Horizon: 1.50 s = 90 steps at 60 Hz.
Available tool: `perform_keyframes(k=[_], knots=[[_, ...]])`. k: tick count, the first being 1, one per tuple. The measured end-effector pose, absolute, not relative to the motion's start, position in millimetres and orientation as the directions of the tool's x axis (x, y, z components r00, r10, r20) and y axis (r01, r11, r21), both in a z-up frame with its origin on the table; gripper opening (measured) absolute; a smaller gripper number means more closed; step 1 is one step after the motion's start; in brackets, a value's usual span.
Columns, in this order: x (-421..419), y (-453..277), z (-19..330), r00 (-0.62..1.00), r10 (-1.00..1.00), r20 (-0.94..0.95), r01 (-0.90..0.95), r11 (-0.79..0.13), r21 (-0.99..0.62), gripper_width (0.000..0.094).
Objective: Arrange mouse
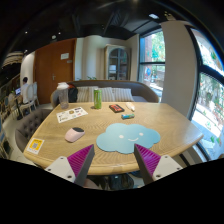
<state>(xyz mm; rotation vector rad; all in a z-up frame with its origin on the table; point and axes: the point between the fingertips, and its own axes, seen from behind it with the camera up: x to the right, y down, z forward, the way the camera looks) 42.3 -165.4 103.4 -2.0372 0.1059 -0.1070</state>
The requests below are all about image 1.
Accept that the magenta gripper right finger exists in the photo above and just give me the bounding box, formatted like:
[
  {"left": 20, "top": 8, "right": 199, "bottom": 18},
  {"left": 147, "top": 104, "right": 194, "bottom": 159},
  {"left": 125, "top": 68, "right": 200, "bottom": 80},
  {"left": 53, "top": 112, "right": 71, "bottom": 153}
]
[{"left": 133, "top": 143, "right": 184, "bottom": 186}]

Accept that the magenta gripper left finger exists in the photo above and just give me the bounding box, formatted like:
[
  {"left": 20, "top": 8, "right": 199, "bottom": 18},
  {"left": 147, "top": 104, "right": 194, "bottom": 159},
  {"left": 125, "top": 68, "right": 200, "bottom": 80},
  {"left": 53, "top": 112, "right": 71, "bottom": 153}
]
[{"left": 44, "top": 144, "right": 96, "bottom": 188}]

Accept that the pink computer mouse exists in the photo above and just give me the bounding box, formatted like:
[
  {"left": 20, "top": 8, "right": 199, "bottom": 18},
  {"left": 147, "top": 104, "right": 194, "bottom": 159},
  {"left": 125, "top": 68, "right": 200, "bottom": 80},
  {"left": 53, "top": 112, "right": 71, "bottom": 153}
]
[{"left": 65, "top": 127, "right": 85, "bottom": 143}]

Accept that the blue cloud mouse pad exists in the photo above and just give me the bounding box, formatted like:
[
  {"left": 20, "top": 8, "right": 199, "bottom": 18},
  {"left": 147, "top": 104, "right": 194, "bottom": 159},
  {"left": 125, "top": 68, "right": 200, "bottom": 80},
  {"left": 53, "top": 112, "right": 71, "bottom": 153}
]
[{"left": 96, "top": 123, "right": 160, "bottom": 154}]

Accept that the yellow QR code sticker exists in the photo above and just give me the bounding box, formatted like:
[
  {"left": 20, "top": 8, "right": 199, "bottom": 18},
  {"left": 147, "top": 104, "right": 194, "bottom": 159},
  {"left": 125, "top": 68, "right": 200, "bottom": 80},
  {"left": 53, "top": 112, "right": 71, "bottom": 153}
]
[{"left": 27, "top": 138, "right": 44, "bottom": 154}]

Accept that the white printed leaflet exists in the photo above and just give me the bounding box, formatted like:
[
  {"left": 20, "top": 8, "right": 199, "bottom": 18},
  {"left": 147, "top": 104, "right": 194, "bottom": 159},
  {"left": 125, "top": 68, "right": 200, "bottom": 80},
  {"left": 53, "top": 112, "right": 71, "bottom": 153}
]
[{"left": 56, "top": 107, "right": 87, "bottom": 123}]

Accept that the turquoise small tube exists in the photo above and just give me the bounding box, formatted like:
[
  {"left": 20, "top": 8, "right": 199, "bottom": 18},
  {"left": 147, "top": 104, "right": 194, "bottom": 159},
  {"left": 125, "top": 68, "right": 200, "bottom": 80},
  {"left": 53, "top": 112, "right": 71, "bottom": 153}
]
[{"left": 121, "top": 114, "right": 135, "bottom": 119}]

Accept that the white wrapped packet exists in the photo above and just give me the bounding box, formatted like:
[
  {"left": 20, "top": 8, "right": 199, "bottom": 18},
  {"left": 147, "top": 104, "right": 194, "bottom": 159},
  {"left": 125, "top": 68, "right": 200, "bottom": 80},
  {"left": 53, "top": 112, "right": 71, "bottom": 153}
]
[{"left": 126, "top": 102, "right": 135, "bottom": 112}]

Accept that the grey tufted chair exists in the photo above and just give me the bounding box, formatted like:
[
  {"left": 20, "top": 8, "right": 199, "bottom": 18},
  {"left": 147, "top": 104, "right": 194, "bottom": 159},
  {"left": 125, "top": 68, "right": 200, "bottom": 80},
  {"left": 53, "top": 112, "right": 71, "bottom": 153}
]
[{"left": 15, "top": 109, "right": 51, "bottom": 152}]

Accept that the striped cushion left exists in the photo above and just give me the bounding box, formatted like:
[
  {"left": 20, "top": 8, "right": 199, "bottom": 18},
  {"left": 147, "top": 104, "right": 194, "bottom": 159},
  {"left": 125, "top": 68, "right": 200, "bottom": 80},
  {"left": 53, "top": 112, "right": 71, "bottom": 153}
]
[{"left": 77, "top": 86, "right": 97, "bottom": 102}]

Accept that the striped cushion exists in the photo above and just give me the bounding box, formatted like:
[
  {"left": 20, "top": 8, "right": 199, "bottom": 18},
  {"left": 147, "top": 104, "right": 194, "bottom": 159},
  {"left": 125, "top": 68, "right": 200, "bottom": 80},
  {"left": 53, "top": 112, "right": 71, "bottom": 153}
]
[
  {"left": 77, "top": 86, "right": 97, "bottom": 102},
  {"left": 113, "top": 88, "right": 134, "bottom": 102},
  {"left": 100, "top": 87, "right": 115, "bottom": 102}
]

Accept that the grey curved sofa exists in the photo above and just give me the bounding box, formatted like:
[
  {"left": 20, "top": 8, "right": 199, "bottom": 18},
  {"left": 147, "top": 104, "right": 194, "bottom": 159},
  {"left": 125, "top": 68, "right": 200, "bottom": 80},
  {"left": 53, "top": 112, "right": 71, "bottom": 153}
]
[{"left": 50, "top": 79, "right": 160, "bottom": 108}]

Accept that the black backpack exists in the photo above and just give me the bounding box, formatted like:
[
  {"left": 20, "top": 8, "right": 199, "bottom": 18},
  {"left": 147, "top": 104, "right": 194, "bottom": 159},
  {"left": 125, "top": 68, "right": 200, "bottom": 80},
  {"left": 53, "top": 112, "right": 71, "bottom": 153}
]
[{"left": 68, "top": 88, "right": 78, "bottom": 103}]

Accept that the green drink can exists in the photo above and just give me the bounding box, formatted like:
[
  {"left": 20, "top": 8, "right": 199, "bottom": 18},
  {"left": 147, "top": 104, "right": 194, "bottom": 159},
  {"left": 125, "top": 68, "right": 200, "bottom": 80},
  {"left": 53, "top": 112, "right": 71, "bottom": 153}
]
[{"left": 94, "top": 89, "right": 102, "bottom": 109}]

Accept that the striped cushion right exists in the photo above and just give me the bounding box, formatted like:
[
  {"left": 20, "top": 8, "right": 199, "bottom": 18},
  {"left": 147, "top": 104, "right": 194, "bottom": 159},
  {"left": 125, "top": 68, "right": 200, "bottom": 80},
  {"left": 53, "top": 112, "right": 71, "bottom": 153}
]
[{"left": 113, "top": 88, "right": 134, "bottom": 102}]

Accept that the striped cushion middle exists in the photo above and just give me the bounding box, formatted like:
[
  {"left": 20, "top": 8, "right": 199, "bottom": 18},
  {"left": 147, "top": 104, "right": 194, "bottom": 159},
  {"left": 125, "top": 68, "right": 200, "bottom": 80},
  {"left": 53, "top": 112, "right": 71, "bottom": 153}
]
[{"left": 100, "top": 87, "right": 115, "bottom": 102}]

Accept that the clear plastic shaker bottle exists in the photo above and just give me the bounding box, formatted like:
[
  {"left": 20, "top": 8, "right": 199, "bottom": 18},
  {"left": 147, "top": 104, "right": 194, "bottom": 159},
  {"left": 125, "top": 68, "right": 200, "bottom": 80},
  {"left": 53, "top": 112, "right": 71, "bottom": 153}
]
[{"left": 57, "top": 82, "right": 68, "bottom": 109}]

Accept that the seated person white shirt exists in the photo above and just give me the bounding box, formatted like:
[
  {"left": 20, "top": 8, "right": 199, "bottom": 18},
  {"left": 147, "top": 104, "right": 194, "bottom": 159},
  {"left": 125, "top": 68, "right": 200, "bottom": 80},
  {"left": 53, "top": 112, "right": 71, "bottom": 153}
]
[{"left": 21, "top": 77, "right": 29, "bottom": 104}]

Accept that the orange wooden door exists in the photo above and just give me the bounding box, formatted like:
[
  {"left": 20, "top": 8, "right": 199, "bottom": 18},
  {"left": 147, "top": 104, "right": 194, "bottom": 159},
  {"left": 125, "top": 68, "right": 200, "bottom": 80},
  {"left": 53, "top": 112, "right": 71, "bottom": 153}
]
[{"left": 34, "top": 38, "right": 76, "bottom": 104}]

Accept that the wooden glass cabinet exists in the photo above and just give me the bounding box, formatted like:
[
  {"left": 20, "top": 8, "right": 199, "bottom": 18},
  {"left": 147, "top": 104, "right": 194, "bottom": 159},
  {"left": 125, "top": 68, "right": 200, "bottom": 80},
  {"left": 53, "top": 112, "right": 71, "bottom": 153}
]
[{"left": 104, "top": 44, "right": 131, "bottom": 80}]

